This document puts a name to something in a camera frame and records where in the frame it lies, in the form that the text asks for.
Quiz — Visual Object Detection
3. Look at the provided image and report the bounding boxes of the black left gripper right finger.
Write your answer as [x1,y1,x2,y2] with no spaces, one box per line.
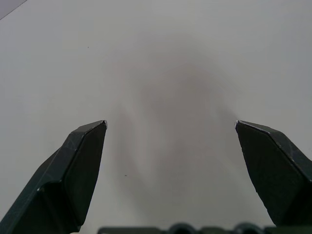
[234,120,312,227]

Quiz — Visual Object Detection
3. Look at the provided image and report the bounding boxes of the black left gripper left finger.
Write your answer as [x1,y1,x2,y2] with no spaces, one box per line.
[0,119,108,234]

